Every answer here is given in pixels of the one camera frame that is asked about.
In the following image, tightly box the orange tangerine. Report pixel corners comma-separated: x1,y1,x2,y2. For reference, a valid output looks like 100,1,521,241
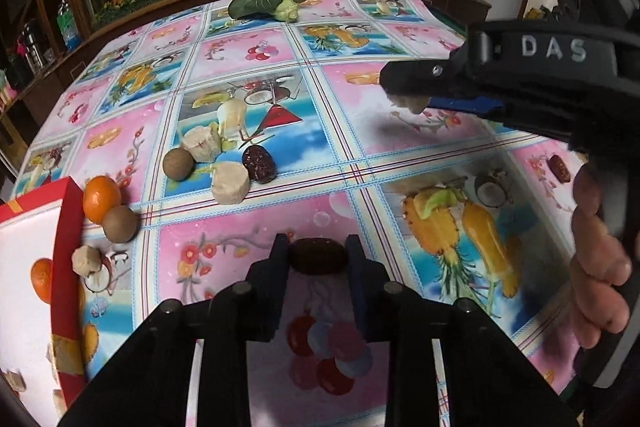
30,258,55,306
82,175,123,225

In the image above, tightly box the red cardboard box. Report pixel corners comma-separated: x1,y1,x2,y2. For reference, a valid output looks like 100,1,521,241
0,177,96,427

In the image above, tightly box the printed fruit tablecloth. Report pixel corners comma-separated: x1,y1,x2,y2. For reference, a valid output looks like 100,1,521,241
14,0,603,427

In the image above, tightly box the clear plastic water bottle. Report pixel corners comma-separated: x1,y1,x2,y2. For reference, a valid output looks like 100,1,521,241
56,0,83,52

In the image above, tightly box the beige fruit chunk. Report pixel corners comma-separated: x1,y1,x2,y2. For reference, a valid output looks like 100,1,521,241
71,244,108,278
0,369,27,394
387,93,427,115
180,123,223,164
210,162,251,204

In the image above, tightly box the person's right hand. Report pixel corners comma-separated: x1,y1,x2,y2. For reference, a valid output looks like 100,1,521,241
569,161,634,350

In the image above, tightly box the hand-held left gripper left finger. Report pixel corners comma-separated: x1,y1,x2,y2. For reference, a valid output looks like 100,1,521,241
57,233,293,427

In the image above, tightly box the dark brown date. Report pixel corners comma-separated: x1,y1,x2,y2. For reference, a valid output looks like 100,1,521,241
289,238,347,275

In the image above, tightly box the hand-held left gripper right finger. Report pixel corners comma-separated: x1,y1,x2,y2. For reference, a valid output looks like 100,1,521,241
345,234,583,427

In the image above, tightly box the dark red date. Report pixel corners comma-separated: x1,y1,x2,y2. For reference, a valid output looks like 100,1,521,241
548,155,573,182
242,145,276,184

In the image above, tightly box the brown longan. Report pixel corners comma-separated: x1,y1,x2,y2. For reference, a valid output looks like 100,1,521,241
102,205,139,243
162,149,195,182

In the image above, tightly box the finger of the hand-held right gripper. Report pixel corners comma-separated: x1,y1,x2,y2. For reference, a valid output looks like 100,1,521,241
378,51,475,98
424,96,506,118

